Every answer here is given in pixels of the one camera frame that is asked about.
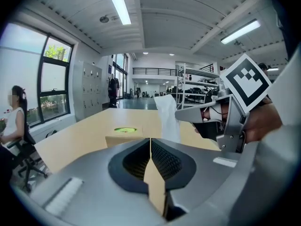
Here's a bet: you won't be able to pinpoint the person's right hand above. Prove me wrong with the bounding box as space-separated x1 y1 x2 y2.
242 102 283 142

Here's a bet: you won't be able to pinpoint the metal shelving rack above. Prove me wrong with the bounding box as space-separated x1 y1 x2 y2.
175 62 222 111

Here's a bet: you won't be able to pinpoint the white tissue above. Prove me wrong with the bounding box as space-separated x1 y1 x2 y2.
154 94 182 144

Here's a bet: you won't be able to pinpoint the black mezzanine railing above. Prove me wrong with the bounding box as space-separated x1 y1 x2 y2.
132 67 180 77

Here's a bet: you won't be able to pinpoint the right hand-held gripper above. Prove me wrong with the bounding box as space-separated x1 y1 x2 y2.
174 53 273 154

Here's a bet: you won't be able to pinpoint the coat rack with clothes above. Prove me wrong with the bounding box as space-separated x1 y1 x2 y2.
107 76 121 108

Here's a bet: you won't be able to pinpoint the grey metal locker cabinet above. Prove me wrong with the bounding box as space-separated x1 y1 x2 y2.
72 60 103 122

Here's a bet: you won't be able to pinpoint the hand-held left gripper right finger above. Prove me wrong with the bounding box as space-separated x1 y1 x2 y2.
150 137 259 226

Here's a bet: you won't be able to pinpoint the person's white shirt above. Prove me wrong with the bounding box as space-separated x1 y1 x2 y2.
267 41 301 129

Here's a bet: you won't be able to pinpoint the long ceiling light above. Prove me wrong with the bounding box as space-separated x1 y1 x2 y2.
220 19 262 45
104 0 132 26

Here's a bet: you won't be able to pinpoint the black framed window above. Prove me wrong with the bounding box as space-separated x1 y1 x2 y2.
0 22 79 128

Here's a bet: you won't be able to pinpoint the glass entrance doors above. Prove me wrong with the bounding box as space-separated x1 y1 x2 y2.
112 53 130 101

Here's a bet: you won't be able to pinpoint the person's right forearm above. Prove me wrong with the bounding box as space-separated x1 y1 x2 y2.
231 124 301 223

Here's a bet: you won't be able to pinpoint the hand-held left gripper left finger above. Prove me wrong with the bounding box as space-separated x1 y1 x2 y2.
30 137 170 226

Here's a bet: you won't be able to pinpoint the black office chair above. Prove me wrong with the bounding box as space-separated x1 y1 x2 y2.
6 97 49 193

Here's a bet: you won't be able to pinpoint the tan cardboard tissue box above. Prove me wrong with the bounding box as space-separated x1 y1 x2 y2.
104 125 145 148

